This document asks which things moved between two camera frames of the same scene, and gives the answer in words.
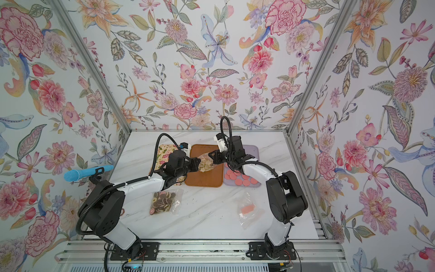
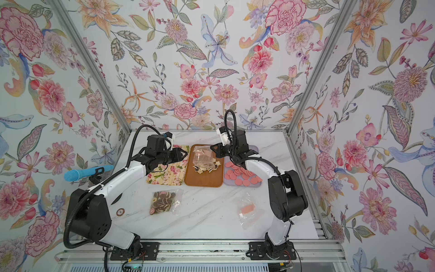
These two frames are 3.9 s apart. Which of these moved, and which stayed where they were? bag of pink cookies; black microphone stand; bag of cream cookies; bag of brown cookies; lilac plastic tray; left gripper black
Moved: bag of cream cookies; left gripper black
Stayed: black microphone stand; bag of brown cookies; lilac plastic tray; bag of pink cookies
